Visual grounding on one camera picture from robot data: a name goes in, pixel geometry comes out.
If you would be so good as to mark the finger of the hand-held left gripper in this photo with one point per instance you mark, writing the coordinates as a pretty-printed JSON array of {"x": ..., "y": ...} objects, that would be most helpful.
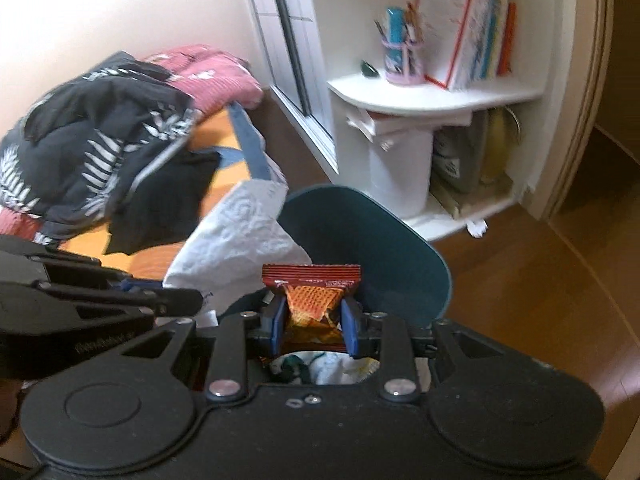
[
  {"x": 132, "y": 285},
  {"x": 175, "y": 301}
]

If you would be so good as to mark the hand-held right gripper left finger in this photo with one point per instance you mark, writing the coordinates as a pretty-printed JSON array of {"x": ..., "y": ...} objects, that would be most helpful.
[{"x": 275, "y": 327}]

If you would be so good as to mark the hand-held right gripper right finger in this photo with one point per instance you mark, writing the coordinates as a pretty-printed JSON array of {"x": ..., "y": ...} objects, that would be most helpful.
[{"x": 350, "y": 327}]

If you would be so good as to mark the brown orange snack wrapper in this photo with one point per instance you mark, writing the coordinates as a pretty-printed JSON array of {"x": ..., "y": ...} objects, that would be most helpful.
[{"x": 310, "y": 305}]

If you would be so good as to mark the white tissue paper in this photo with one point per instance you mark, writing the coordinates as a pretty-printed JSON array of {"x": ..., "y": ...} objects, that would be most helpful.
[{"x": 235, "y": 240}]

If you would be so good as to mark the teal trash bin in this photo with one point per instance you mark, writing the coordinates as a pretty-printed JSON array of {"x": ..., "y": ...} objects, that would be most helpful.
[{"x": 360, "y": 230}]

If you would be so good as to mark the plain black cloth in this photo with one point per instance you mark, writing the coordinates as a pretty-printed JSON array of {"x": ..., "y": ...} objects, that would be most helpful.
[{"x": 165, "y": 200}]

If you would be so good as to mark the black leaf printed cloth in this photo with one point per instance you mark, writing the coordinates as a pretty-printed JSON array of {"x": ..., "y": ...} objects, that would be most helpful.
[{"x": 75, "y": 150}]

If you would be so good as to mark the white paper scrap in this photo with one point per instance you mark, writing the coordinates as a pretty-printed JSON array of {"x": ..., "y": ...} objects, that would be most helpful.
[{"x": 476, "y": 229}]

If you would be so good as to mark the white plastic bucket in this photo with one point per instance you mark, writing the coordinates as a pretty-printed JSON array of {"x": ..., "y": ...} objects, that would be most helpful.
[{"x": 400, "y": 170}]

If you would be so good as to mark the grey bag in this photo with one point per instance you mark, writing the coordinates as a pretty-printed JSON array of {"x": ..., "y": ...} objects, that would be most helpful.
[{"x": 457, "y": 160}]

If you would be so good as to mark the pink printed cloth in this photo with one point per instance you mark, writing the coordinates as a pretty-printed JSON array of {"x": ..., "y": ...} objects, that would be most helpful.
[{"x": 215, "y": 75}]

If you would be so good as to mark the yellow bag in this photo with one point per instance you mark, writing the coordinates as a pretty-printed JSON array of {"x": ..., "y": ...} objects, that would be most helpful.
[{"x": 500, "y": 145}]

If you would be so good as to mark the small dark green stone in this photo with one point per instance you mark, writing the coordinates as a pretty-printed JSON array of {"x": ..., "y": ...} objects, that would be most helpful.
[{"x": 369, "y": 70}]

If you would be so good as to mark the pink pen holder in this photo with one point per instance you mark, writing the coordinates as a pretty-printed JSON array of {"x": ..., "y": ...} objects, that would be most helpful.
[{"x": 400, "y": 65}]

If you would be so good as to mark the teal tube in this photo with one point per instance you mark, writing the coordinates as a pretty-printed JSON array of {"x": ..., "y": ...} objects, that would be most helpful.
[{"x": 395, "y": 22}]

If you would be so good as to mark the row of books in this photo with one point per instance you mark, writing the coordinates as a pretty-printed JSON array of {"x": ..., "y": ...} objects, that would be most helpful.
[{"x": 492, "y": 35}]

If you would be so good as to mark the white corner shelf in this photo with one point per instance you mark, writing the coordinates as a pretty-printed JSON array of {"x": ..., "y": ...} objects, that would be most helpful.
[{"x": 530, "y": 35}]

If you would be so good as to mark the white sliding door frame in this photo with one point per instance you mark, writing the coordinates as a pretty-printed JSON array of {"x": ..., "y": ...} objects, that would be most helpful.
[{"x": 295, "y": 60}]

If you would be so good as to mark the wooden door frame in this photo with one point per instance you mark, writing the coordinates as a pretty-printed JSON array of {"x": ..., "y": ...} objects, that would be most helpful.
[{"x": 580, "y": 85}]

